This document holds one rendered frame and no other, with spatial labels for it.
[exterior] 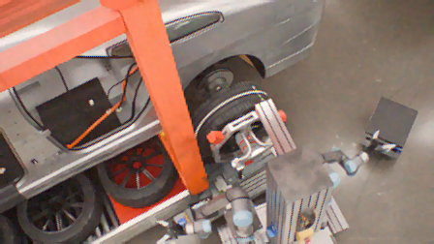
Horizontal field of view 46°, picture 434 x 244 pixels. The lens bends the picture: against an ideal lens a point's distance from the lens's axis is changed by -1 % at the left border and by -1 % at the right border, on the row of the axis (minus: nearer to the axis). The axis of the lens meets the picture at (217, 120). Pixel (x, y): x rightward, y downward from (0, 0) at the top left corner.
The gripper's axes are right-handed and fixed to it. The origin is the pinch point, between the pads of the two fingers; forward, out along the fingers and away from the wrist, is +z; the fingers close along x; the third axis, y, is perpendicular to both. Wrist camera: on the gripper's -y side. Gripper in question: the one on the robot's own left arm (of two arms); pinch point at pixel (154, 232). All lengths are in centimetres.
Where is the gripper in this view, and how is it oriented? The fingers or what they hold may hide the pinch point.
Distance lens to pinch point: 333.8
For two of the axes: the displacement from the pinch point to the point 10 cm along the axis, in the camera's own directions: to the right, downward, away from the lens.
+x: -1.1, -8.0, 5.9
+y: 1.0, 5.8, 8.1
